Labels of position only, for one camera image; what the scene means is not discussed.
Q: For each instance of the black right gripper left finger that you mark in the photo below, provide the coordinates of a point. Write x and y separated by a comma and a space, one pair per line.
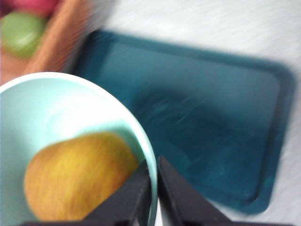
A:
127, 207

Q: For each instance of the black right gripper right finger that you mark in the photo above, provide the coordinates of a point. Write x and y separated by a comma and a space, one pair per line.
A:
183, 207

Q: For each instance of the brown-yellow kiwi fruit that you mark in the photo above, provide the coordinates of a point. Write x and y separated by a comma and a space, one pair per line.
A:
75, 174

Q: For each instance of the teal ceramic bowl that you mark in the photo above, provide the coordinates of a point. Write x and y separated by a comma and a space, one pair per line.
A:
47, 113

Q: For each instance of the dark rectangular tray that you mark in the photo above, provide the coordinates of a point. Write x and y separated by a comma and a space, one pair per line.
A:
200, 106

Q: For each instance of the brown wicker basket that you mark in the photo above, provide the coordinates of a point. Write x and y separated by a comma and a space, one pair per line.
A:
58, 47

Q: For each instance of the green avocado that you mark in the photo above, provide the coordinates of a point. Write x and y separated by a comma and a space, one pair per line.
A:
21, 35

